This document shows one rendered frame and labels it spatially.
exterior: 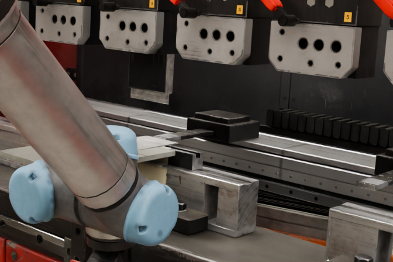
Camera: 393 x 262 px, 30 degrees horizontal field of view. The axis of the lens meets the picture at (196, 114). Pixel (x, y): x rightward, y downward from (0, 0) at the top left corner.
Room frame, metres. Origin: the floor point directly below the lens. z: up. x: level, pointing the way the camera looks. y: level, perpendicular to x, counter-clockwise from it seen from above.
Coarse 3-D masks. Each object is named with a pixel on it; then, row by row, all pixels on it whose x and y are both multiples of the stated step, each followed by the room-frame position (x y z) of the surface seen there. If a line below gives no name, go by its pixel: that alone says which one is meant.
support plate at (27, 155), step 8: (0, 152) 1.24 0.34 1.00; (8, 152) 1.24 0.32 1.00; (16, 152) 1.24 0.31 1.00; (24, 152) 1.24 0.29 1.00; (32, 152) 1.25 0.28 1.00; (144, 152) 1.30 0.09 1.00; (152, 152) 1.31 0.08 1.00; (160, 152) 1.31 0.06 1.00; (168, 152) 1.32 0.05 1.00; (16, 160) 1.21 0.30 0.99; (24, 160) 1.20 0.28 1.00; (32, 160) 1.19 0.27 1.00; (144, 160) 1.27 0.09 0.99
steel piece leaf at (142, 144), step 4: (140, 140) 1.40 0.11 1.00; (144, 140) 1.40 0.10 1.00; (140, 144) 1.36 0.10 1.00; (144, 144) 1.36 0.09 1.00; (148, 144) 1.36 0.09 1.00; (152, 144) 1.37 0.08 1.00; (156, 144) 1.37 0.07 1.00; (160, 144) 1.37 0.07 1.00; (164, 144) 1.37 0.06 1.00; (140, 148) 1.33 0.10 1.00; (144, 148) 1.33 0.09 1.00; (148, 148) 1.33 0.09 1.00
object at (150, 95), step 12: (132, 60) 1.42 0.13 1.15; (144, 60) 1.40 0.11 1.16; (156, 60) 1.38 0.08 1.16; (168, 60) 1.37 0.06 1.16; (132, 72) 1.42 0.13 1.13; (144, 72) 1.40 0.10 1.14; (156, 72) 1.38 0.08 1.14; (168, 72) 1.37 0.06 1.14; (132, 84) 1.42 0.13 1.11; (144, 84) 1.40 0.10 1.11; (156, 84) 1.38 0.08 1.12; (168, 84) 1.37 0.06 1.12; (132, 96) 1.43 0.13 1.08; (144, 96) 1.41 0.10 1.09; (156, 96) 1.39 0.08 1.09; (168, 96) 1.37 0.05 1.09
